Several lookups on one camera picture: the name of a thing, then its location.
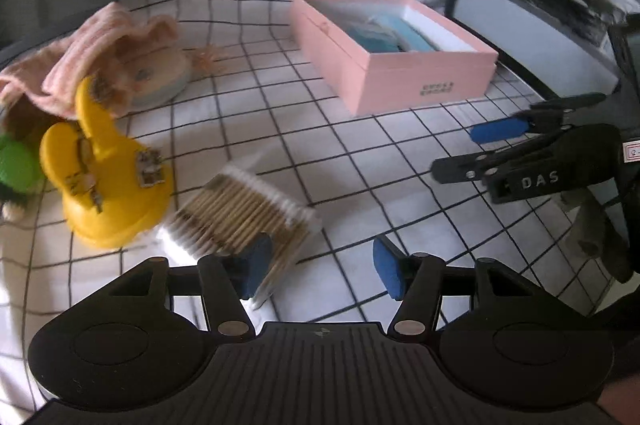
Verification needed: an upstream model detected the cotton swab pack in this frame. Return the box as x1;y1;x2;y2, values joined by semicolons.
157;163;321;309

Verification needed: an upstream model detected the blue face mask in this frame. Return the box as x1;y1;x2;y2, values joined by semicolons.
374;15;437;52

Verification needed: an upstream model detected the yellow rubber toy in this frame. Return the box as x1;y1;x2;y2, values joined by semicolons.
39;76;174;249

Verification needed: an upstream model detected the pink bow hair clip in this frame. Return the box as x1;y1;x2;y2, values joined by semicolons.
186;45;228;78

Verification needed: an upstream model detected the beige oval pouch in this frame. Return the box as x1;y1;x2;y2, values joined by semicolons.
125;47;193;112

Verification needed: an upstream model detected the pink striped towel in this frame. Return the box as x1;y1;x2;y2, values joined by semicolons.
1;2;179;120

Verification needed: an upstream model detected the blue tissue pack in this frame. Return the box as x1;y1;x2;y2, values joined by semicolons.
346;23;401;54

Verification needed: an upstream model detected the pink cardboard box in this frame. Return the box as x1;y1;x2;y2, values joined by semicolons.
290;0;498;115

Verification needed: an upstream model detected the green plush toy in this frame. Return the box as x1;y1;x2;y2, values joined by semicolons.
0;134;43;223

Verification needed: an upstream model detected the white black grid tablecloth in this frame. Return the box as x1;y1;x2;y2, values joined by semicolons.
1;0;612;424

